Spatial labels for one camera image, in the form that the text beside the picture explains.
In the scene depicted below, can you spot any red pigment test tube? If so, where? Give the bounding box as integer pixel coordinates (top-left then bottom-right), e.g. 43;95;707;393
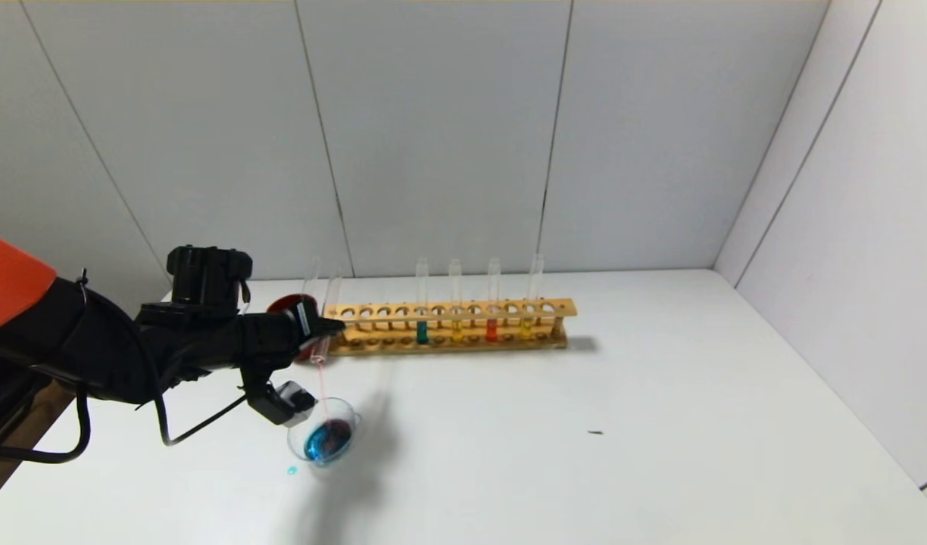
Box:
485;257;502;343
311;276;344;366

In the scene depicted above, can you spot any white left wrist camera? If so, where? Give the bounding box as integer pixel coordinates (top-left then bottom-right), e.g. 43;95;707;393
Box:
244;369;317;427

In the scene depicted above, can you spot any wooden test tube rack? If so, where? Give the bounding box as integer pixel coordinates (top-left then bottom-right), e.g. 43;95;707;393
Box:
321;298;578;357

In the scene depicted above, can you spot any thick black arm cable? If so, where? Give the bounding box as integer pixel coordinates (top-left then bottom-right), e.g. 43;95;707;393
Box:
0;382;92;465

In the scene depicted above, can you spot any blue liquid pool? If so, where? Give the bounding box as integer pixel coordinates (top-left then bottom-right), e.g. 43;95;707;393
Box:
304;419;354;462

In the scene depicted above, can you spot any thin black camera cable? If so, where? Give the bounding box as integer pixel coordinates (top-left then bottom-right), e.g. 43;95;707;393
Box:
154;390;251;447

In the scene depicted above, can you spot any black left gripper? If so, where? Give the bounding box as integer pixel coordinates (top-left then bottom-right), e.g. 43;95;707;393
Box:
236;300;346;361

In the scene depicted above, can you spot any yellow pigment test tube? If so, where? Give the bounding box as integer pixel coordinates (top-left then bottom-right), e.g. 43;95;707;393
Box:
448;258;464;344
520;254;542;341

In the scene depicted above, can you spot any clear glass beaker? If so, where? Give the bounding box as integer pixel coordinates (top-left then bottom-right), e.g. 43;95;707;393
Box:
288;397;367;469

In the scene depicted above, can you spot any dark red cup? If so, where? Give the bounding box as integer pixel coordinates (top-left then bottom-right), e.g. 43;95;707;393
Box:
267;293;328;362

